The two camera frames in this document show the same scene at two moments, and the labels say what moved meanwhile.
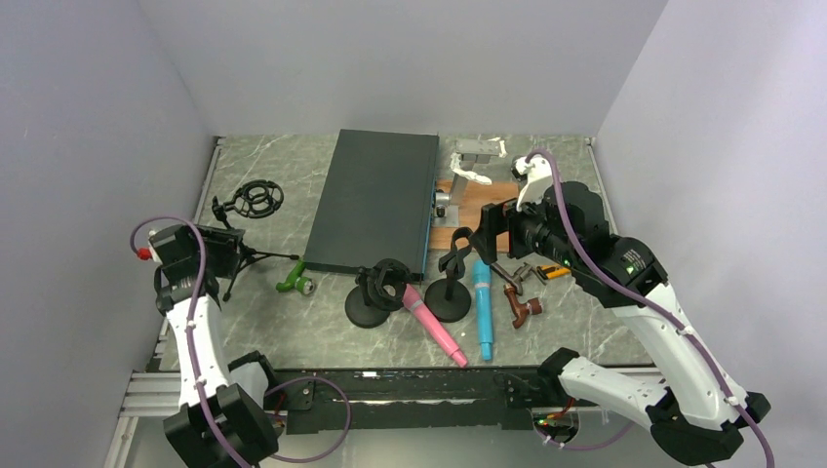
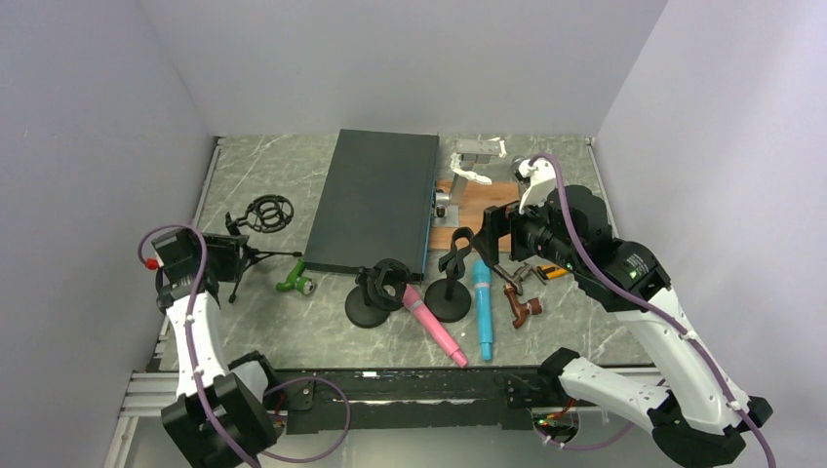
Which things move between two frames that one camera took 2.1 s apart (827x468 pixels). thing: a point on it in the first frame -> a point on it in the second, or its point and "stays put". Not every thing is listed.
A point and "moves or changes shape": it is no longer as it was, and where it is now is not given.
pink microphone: [414, 303] stays put
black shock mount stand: [379, 290] stays put
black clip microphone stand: [450, 299] stays put
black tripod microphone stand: [256, 198] moves or changes shape
